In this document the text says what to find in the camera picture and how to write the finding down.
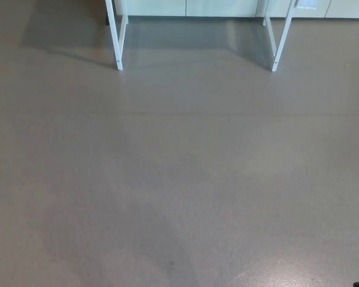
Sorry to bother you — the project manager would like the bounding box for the white desk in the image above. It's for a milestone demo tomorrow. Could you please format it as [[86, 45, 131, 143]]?
[[105, 0, 297, 73]]

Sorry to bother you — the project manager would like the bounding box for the white cabinet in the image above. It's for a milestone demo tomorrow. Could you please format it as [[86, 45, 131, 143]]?
[[112, 0, 359, 19]]

